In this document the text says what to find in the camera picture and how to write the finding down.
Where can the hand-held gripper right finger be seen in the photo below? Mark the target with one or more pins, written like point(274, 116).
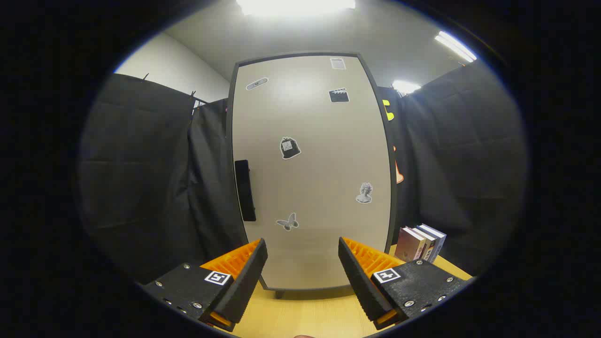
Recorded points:
point(361, 281)

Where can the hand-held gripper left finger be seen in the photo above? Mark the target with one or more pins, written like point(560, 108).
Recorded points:
point(244, 281)

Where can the white maroon book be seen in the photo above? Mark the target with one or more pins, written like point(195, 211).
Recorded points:
point(428, 246)

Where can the black backdrop cloth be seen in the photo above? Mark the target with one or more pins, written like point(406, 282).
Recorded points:
point(141, 188)
point(460, 164)

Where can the ceiling light panel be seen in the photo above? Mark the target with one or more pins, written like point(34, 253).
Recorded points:
point(405, 86)
point(296, 5)
point(454, 46)

